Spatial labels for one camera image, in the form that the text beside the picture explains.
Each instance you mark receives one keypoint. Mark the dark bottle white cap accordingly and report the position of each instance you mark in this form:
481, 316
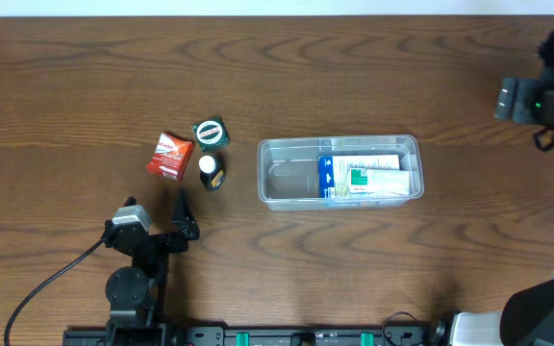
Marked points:
212, 173

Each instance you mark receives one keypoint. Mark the green round-label box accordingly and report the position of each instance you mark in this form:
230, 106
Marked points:
211, 134

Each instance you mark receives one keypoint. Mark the clear plastic container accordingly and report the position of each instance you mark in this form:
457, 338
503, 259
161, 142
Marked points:
288, 170

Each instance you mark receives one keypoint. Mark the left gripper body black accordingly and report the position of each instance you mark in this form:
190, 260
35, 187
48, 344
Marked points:
166, 246

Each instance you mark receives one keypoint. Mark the white green medicine box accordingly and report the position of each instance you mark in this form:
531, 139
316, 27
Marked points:
379, 181

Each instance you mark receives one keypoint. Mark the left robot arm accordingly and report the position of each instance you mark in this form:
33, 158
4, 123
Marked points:
136, 292

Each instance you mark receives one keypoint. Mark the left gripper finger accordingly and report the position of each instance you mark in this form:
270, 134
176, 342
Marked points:
131, 201
182, 218

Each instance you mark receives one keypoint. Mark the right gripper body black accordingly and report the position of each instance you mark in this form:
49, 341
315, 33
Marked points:
551, 103

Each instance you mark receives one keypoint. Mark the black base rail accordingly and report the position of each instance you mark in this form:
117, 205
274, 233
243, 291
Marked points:
400, 334

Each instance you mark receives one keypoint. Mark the red Panadol box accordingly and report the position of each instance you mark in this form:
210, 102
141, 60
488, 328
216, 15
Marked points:
171, 157

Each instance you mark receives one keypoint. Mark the blue fever patch box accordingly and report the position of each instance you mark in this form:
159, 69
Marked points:
334, 173

